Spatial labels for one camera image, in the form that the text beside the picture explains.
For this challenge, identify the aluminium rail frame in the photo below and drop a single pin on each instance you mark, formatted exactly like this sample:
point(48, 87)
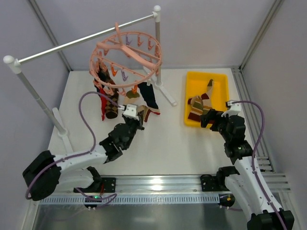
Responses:
point(161, 158)

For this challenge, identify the navy santa sock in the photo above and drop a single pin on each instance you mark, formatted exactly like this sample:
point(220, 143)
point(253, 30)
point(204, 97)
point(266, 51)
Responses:
point(147, 92)

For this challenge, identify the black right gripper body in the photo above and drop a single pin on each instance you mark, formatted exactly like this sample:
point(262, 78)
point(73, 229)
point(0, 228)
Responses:
point(213, 120)

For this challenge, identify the beige olive striped sock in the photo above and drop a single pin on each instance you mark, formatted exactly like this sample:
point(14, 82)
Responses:
point(131, 98)

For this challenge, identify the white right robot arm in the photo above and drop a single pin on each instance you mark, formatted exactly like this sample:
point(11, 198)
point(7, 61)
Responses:
point(244, 179)

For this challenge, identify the white slotted cable duct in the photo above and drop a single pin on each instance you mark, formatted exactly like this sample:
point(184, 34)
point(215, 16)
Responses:
point(133, 199)

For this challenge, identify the brown argyle sock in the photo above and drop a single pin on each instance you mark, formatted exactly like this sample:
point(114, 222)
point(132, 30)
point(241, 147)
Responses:
point(111, 110)

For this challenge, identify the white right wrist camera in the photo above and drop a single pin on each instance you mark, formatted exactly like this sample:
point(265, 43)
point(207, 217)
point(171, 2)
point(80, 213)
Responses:
point(233, 108)

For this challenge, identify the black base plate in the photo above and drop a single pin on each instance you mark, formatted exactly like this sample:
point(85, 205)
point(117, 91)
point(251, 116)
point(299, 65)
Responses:
point(107, 185)
point(209, 183)

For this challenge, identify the beige maroon striped sock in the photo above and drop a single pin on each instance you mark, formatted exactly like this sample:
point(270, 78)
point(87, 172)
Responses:
point(207, 97)

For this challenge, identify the yellow plastic tray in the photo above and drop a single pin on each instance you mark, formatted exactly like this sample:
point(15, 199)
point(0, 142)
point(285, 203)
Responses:
point(204, 91)

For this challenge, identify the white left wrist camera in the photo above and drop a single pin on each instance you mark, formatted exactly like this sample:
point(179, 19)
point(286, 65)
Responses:
point(129, 111)

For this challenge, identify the red sock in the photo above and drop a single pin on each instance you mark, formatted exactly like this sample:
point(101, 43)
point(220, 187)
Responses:
point(103, 102)

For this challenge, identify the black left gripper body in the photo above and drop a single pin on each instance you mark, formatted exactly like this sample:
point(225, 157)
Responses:
point(138, 121)

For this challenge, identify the pink round clip hanger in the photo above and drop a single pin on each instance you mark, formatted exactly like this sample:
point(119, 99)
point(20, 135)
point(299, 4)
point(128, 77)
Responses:
point(124, 60)

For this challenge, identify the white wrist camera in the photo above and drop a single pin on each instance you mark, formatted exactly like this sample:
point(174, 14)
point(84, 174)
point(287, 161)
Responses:
point(129, 111)
point(233, 108)

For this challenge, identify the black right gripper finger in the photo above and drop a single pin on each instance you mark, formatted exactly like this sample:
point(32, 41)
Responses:
point(211, 115)
point(216, 125)

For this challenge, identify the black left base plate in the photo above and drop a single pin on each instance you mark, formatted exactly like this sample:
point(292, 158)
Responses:
point(107, 185)

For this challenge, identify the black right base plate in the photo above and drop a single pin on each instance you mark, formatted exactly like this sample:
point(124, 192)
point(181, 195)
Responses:
point(209, 183)

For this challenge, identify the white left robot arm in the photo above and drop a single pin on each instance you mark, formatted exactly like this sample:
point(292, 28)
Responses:
point(43, 174)

